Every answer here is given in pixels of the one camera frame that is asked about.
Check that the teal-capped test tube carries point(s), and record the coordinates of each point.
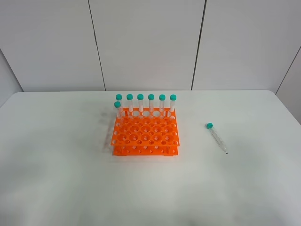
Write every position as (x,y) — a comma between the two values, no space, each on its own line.
(217,137)

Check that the second row teal-capped tube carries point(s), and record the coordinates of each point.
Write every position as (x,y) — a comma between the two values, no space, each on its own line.
(119,110)

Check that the orange test tube rack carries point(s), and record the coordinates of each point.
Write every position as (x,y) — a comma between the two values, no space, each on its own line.
(145,133)

